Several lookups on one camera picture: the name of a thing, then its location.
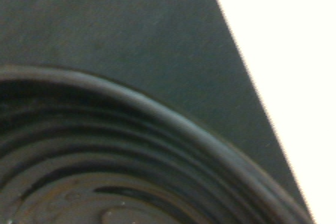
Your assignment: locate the white two-tier lazy Susan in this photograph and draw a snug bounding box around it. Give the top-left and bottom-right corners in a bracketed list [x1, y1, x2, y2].
[0, 0, 315, 224]

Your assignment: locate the black ribbed bowl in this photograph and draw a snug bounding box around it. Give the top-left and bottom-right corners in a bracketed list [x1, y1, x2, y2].
[0, 66, 314, 224]

